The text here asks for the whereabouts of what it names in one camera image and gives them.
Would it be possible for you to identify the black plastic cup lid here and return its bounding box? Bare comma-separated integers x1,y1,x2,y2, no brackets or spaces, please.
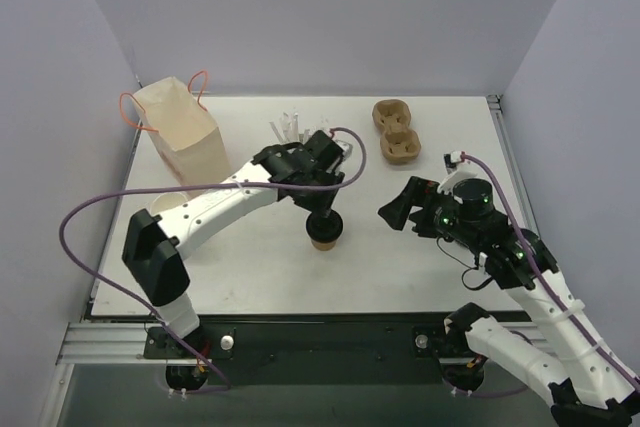
305,210,344,244

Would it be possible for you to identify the beige paper takeout bag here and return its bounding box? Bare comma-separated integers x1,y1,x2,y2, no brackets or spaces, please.
119,77,232,187

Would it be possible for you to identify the brown paper coffee cup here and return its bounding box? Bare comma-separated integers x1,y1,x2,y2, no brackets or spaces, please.
311,239,337,252

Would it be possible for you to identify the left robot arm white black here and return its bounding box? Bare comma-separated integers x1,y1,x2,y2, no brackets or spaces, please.
122,131,348,358

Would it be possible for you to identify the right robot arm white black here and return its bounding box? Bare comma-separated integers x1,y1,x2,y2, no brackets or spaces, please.
378,177,639,426

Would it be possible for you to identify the wrapped white straws bundle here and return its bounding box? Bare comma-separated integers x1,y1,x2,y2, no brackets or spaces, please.
269,109,329,144

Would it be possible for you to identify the brown pulp cup carrier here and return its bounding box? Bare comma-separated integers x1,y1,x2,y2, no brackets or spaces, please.
372,99,421,165

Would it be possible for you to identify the stack of paper cups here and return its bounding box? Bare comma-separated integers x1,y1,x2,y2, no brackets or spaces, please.
148,192,189,216

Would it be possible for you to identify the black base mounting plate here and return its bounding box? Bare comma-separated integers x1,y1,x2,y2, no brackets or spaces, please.
144,314,506,388

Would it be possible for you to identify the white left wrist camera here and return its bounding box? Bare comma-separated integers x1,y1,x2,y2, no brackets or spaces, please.
329,139,354,168

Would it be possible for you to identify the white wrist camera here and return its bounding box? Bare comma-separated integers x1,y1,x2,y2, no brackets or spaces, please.
329,139,354,168
437,151,477,195

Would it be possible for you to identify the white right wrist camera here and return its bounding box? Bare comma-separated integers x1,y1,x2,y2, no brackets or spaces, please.
437,151,477,195

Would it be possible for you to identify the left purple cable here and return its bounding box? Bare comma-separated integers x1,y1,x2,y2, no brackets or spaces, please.
58,126,369,393

